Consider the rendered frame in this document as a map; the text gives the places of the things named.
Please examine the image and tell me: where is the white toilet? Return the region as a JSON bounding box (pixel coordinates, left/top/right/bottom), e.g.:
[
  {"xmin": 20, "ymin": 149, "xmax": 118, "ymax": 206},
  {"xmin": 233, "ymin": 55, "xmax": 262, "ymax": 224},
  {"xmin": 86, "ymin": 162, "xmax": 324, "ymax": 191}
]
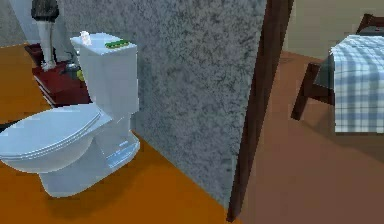
[{"xmin": 0, "ymin": 32, "xmax": 141, "ymax": 198}]

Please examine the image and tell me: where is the green flat bar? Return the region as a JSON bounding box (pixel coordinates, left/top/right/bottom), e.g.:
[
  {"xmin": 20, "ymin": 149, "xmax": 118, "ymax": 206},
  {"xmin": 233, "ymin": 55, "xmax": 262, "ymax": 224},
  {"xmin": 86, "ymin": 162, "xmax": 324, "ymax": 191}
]
[{"xmin": 104, "ymin": 39, "xmax": 130, "ymax": 49}]

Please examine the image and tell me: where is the dark wooden bed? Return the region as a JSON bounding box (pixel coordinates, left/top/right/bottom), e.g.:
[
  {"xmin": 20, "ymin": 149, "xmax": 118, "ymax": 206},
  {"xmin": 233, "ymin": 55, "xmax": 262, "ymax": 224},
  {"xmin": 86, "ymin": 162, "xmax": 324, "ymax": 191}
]
[{"xmin": 290, "ymin": 13, "xmax": 384, "ymax": 122}]

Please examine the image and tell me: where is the grey metal pot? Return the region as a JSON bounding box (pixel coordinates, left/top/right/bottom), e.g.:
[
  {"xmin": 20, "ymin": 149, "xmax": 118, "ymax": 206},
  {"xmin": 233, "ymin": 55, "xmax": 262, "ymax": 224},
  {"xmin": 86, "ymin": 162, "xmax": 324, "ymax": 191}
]
[{"xmin": 64, "ymin": 61, "xmax": 81, "ymax": 80}]

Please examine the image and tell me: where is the dark red low cabinet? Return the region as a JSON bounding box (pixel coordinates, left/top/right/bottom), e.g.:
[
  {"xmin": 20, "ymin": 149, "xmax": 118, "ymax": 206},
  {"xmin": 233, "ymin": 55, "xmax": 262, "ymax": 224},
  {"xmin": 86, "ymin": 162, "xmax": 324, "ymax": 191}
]
[{"xmin": 24, "ymin": 43, "xmax": 93, "ymax": 108}]

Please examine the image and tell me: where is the blue white checked blanket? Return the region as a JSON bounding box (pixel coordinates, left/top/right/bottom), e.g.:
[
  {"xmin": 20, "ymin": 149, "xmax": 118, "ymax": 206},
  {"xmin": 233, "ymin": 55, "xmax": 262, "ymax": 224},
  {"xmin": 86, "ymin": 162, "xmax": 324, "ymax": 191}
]
[{"xmin": 329, "ymin": 34, "xmax": 384, "ymax": 134}]

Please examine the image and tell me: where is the dark brown door frame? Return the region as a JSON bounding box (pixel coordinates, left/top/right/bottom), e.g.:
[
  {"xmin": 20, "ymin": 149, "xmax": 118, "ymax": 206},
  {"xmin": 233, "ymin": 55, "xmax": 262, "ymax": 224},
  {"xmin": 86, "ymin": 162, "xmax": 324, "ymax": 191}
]
[{"xmin": 226, "ymin": 0, "xmax": 295, "ymax": 223}]

